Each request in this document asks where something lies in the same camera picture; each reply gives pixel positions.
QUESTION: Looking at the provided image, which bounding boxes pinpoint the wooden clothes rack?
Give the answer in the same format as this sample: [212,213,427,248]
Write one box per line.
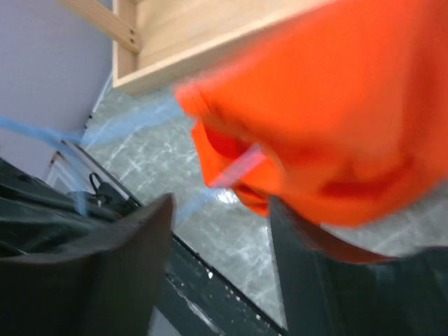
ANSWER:
[61,0,325,95]

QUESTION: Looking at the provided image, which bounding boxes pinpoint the orange t shirt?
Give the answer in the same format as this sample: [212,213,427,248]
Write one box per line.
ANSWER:
[175,1,447,227]

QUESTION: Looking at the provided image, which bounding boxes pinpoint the blue wire hanger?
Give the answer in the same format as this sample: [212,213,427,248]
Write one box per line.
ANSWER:
[1,101,266,225]

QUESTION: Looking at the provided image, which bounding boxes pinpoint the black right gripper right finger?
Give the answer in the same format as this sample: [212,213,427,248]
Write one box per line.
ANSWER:
[269,196,447,335]

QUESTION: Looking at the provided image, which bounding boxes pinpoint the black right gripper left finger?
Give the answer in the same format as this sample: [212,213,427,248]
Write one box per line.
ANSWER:
[1,193,174,335]

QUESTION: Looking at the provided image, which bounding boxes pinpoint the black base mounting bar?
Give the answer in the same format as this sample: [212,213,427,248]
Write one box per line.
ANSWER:
[1,147,284,335]

